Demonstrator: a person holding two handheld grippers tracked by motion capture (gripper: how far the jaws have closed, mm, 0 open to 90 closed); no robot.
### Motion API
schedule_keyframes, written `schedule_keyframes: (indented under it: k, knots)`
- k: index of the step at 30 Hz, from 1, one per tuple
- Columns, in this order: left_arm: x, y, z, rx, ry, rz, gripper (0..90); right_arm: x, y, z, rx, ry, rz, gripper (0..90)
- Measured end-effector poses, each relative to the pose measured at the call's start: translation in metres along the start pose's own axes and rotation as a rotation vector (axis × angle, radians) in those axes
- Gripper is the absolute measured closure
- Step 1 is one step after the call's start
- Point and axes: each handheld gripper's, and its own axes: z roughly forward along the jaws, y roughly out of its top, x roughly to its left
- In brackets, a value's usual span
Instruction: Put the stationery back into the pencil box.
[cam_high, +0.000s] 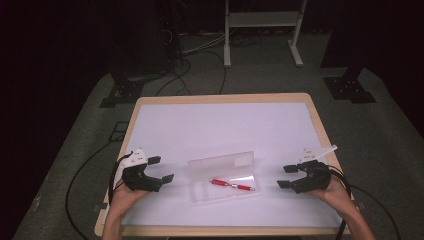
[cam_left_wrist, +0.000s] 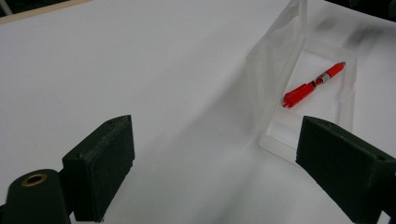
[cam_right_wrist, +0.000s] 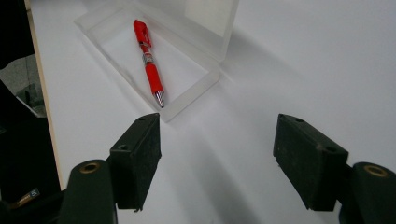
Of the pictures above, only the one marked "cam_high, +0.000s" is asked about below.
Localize black stand base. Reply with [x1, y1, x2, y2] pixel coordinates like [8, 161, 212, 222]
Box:
[99, 77, 145, 109]
[323, 66, 378, 104]

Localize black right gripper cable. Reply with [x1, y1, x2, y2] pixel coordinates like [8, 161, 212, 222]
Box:
[328, 165, 353, 240]

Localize light wooden table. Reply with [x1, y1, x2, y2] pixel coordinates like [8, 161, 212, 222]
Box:
[94, 92, 367, 238]

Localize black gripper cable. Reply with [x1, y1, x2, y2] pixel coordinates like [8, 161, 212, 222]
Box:
[328, 165, 353, 240]
[107, 151, 134, 205]

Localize red pen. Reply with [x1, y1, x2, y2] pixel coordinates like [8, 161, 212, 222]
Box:
[209, 178, 257, 192]

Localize white metal stand frame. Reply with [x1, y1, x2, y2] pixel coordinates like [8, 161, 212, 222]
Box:
[223, 0, 308, 69]

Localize person's right hand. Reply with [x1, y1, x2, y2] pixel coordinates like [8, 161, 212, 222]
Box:
[314, 183, 351, 209]

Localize white floor cables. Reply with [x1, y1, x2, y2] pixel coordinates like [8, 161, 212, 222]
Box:
[181, 32, 228, 56]

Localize person's left hand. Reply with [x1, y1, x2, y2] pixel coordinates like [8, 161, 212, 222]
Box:
[109, 182, 148, 214]

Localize clear plastic pencil case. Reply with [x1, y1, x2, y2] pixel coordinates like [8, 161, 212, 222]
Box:
[187, 150, 263, 205]

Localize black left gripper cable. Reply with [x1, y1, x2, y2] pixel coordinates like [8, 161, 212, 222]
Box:
[107, 151, 134, 205]

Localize black floor cable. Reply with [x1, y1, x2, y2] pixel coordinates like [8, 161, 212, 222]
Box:
[349, 184, 403, 240]
[154, 58, 193, 98]
[65, 141, 115, 240]
[199, 49, 228, 95]

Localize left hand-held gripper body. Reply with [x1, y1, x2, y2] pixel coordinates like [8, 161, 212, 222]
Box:
[120, 148, 164, 193]

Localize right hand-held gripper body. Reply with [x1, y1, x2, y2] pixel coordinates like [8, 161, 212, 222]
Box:
[293, 144, 338, 194]

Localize white table sheet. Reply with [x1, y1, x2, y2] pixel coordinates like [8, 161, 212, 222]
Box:
[105, 102, 344, 228]

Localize black tape floor square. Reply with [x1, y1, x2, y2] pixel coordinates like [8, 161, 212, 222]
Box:
[108, 121, 130, 143]

